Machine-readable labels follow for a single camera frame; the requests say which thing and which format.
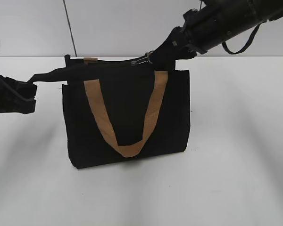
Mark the black tote bag tan handles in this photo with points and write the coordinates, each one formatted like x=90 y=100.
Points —
x=115 y=111

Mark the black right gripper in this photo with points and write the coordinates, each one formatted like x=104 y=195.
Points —
x=181 y=44

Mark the silver zipper pull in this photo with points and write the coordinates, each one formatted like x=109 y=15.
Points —
x=141 y=60

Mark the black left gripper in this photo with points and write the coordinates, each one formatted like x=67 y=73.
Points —
x=19 y=96

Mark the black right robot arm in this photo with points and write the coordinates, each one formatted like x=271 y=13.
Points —
x=213 y=25

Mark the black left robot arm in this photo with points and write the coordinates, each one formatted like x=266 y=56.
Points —
x=18 y=96

